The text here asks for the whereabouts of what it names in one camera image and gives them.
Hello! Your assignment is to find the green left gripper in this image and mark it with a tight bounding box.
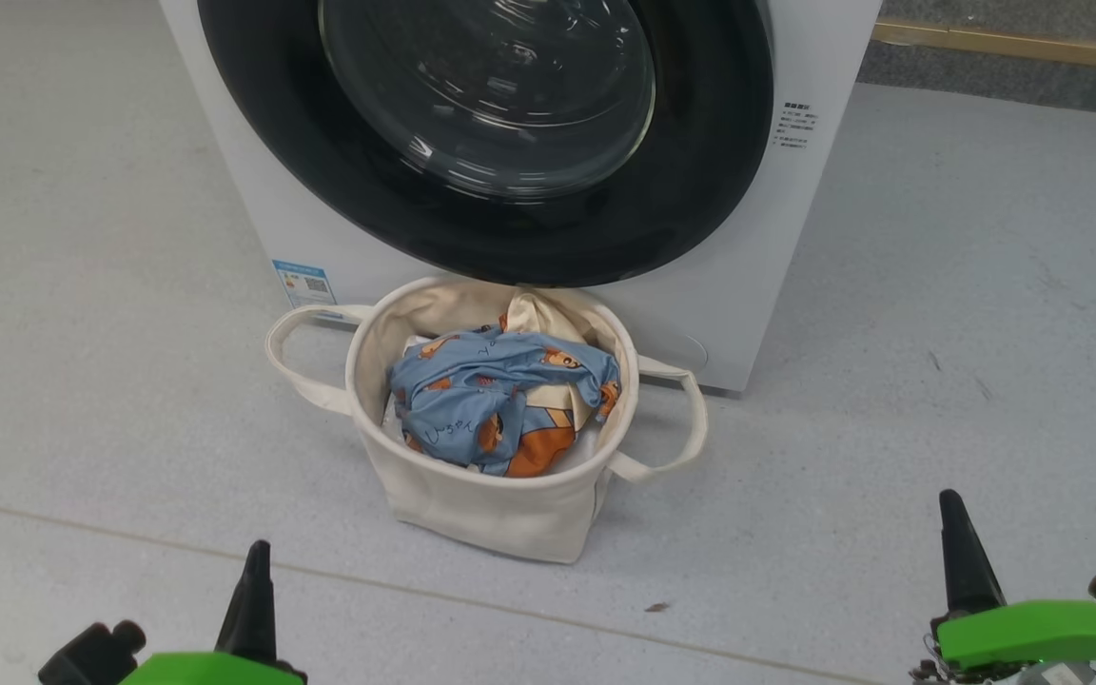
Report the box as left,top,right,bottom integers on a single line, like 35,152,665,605
118,540,308,685

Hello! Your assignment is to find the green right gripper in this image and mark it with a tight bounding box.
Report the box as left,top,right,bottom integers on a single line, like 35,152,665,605
929,489,1096,685

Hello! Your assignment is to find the blue cartoon-print cloth garment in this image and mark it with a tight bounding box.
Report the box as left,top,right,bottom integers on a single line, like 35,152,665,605
388,290,623,479

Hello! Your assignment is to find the washing machine round door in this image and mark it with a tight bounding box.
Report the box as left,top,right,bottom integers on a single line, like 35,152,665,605
196,0,776,289

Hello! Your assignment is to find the cream canvas laundry basket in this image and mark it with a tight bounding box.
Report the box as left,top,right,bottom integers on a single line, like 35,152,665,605
264,275,710,565

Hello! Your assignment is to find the white pad in basket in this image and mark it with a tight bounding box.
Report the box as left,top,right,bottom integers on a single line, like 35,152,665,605
380,333,604,477

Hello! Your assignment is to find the white washing machine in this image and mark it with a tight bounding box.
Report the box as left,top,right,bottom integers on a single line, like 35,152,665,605
158,0,884,395

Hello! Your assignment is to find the blue energy label sticker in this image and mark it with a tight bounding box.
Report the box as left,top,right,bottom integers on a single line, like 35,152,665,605
272,259,339,311

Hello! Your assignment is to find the yellow floor edge strip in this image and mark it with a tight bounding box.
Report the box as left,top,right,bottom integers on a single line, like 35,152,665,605
871,19,1096,76

